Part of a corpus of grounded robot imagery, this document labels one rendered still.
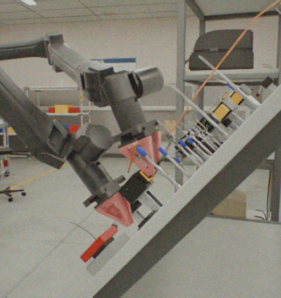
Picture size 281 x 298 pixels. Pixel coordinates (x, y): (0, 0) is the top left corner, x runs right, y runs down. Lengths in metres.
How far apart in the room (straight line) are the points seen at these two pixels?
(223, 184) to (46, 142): 0.36
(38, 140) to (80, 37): 8.22
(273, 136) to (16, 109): 0.45
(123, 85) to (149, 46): 7.77
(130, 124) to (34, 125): 0.19
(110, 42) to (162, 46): 1.25
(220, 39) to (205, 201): 1.26
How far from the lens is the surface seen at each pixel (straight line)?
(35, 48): 1.16
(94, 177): 0.74
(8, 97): 0.67
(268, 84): 1.34
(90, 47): 8.77
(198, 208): 0.55
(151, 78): 0.72
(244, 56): 1.70
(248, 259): 1.23
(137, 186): 0.70
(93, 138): 0.69
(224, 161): 0.38
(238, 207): 1.76
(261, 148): 0.52
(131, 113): 0.67
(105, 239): 0.50
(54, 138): 0.74
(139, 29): 8.54
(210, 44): 1.72
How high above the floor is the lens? 1.30
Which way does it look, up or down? 8 degrees down
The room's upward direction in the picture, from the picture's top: straight up
